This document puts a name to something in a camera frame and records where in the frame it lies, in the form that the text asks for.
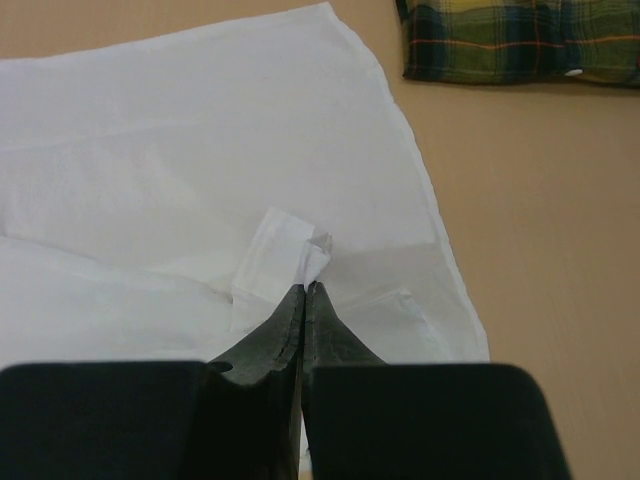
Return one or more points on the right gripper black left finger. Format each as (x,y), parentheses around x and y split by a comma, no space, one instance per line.
(235,417)

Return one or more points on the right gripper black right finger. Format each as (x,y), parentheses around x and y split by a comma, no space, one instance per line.
(367,419)

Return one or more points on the yellow plaid folded shirt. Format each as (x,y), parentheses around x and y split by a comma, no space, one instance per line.
(512,42)

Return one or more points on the white long sleeve shirt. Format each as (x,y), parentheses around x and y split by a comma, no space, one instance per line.
(134,176)

